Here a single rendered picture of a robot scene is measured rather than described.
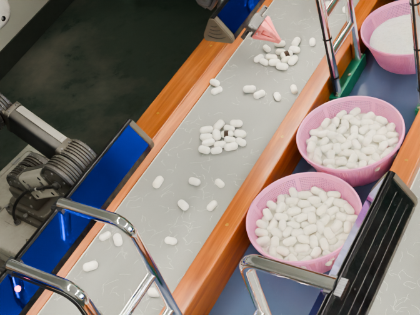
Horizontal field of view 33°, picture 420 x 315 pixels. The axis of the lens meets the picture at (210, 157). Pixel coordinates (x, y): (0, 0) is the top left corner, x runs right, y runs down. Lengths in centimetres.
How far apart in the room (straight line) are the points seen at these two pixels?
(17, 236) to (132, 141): 96
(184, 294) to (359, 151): 57
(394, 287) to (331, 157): 41
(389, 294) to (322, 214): 27
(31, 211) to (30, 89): 162
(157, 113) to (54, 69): 193
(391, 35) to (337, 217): 68
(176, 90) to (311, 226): 67
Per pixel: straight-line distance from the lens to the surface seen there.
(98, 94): 357
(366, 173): 173
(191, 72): 213
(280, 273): 110
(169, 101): 205
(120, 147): 144
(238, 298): 164
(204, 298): 160
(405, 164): 169
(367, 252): 112
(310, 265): 157
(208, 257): 161
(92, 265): 172
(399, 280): 152
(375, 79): 207
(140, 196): 184
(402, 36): 211
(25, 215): 233
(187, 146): 192
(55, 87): 376
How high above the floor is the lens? 199
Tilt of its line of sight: 42 degrees down
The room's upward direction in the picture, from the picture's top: 21 degrees counter-clockwise
